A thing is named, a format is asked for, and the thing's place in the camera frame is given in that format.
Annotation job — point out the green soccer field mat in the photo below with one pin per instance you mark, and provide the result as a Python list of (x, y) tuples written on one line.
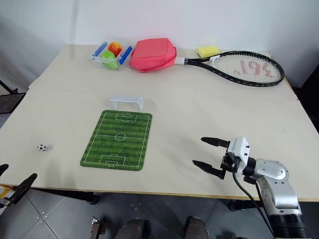
[(119, 139)]

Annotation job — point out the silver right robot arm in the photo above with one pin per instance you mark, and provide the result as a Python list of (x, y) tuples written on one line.
[(272, 171)]

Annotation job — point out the green toy apple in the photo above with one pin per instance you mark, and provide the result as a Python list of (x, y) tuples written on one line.
[(109, 59)]

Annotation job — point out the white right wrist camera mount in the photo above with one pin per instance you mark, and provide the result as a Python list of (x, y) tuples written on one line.
[(238, 149)]

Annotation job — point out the black tennis racket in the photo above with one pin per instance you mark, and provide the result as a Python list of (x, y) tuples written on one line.
[(249, 81)]

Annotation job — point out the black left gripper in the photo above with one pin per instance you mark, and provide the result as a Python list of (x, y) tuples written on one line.
[(7, 200)]

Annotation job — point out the clear box with blue latches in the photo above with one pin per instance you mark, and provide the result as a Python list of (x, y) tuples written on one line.
[(122, 56)]

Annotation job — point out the rusty metal bracket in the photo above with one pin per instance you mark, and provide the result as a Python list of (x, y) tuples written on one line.
[(97, 227)]

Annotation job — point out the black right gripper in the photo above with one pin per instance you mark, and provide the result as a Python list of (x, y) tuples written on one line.
[(230, 164)]

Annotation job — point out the dark rounded shape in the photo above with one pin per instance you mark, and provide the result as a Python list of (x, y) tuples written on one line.
[(197, 227), (134, 229)]

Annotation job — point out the mini soccer ball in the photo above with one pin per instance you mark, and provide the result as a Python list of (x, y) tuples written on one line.
[(42, 147)]

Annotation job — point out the small white goal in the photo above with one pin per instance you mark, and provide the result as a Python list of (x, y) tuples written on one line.
[(125, 99)]

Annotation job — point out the pink fabric bag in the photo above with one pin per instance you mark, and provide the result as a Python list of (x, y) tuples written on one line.
[(152, 54)]

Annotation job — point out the red yellow toy peach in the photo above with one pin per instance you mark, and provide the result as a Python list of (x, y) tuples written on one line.
[(115, 46)]

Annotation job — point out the dark object beside table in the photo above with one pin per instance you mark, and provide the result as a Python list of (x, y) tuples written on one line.
[(310, 99)]

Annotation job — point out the black stand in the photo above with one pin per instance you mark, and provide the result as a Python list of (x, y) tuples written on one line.
[(11, 102)]

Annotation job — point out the yellow sponge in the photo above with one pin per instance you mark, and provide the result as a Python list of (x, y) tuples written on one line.
[(208, 51)]

